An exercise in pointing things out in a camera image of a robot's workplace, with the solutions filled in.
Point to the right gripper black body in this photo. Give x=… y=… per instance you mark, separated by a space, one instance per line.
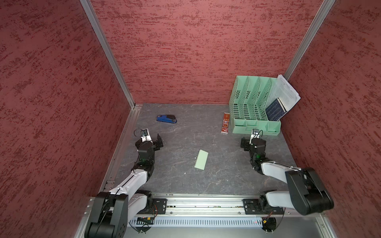
x=245 y=142

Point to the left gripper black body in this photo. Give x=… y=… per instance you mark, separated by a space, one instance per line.
x=157 y=144

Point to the light green square paper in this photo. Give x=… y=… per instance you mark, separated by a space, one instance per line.
x=201 y=160

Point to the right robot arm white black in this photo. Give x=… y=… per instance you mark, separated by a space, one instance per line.
x=306 y=192

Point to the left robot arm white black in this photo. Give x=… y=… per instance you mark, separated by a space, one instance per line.
x=113 y=210

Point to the red card box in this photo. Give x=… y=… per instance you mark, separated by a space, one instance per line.
x=225 y=124

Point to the blue black stapler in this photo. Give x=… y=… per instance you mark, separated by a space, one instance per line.
x=167 y=119

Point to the dark blue booklet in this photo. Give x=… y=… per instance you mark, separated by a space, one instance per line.
x=276 y=110

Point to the green plastic file organizer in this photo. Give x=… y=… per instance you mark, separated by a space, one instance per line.
x=247 y=106

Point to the white printed paper sheets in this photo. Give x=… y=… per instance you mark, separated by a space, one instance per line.
x=283 y=90

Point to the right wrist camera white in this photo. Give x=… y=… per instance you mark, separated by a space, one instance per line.
x=255 y=134

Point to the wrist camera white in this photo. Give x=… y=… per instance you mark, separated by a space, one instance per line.
x=255 y=134
x=145 y=135

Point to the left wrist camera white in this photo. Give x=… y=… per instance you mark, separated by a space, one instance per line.
x=145 y=135

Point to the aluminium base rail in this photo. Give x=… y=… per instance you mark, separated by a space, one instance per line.
x=196 y=205

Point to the left aluminium corner post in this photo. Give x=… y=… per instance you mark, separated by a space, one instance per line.
x=93 y=19

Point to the aluminium corner post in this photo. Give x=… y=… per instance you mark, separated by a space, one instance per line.
x=93 y=19
x=315 y=25

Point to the right aluminium corner post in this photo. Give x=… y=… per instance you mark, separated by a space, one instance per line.
x=315 y=25

